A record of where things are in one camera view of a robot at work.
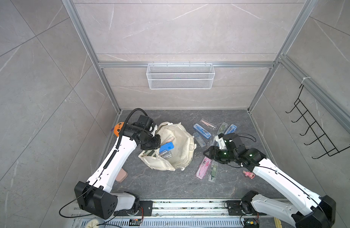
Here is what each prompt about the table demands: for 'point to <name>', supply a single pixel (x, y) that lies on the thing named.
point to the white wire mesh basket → (180, 76)
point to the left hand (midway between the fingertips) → (161, 143)
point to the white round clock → (92, 223)
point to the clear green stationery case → (222, 128)
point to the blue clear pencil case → (202, 131)
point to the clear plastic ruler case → (199, 139)
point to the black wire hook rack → (314, 128)
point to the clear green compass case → (213, 171)
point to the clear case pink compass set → (208, 123)
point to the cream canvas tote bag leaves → (184, 147)
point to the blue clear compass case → (230, 129)
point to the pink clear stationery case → (204, 167)
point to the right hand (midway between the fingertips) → (207, 155)
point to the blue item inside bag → (168, 146)
